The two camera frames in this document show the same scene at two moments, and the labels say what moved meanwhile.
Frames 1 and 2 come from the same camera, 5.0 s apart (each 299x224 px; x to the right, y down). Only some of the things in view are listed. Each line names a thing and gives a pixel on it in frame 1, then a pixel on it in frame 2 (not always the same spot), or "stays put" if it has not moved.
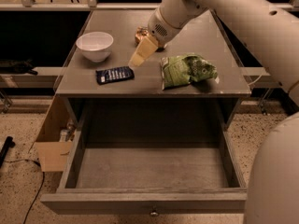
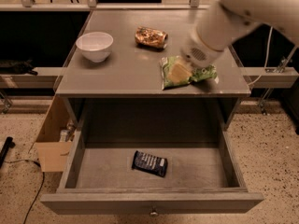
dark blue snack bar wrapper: x=112 y=75 to x=150 y=163
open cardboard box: x=54 y=142 stays put
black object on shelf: x=17 y=66 stays put
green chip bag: x=184 y=69 stays put
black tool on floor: x=8 y=144 stays put
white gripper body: x=159 y=28 to x=196 y=52
